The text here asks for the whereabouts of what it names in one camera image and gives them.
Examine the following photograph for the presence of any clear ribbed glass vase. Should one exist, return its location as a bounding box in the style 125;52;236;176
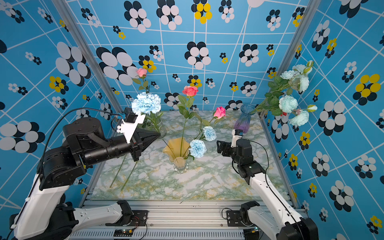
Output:
147;113;167;138

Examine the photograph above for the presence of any small pink rose stem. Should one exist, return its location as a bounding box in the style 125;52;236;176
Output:
194;107;227;140

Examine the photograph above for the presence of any red rose stem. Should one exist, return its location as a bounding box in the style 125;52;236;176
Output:
178;86;200;160

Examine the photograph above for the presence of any purple tinted glass vase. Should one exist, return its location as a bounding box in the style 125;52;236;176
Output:
234;105;255;134

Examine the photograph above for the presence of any aluminium frame post right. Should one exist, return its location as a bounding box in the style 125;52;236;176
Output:
277;0;321;76

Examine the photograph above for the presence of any aluminium frame post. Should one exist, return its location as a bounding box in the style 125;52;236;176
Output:
53;1;123;113
277;0;321;76

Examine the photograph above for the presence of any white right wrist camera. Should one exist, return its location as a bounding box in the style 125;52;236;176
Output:
231;129;244;148

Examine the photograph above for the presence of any light blue peony bouquet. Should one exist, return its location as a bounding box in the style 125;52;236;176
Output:
251;61;318;127

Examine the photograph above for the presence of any yellow beige vase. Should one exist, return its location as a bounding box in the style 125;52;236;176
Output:
163;138;190;174

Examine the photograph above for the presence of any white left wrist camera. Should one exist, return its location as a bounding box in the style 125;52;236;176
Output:
117;113;146;144

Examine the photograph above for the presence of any green circuit board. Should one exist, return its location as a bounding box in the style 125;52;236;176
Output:
113;229;135;238

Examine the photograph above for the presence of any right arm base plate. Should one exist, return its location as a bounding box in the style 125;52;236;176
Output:
226;210;247;227

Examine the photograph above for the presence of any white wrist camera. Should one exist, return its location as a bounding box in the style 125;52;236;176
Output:
117;113;146;144
231;129;244;148

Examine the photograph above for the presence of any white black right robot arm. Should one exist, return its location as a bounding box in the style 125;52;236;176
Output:
217;139;319;240

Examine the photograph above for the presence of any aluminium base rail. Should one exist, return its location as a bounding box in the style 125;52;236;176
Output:
56;199;317;240

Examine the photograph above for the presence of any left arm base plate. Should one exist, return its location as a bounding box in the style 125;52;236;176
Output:
105;210;149;227

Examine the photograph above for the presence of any aluminium frame post left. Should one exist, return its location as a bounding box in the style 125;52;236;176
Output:
53;1;123;113

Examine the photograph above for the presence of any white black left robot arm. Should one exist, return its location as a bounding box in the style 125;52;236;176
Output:
10;114;160;240

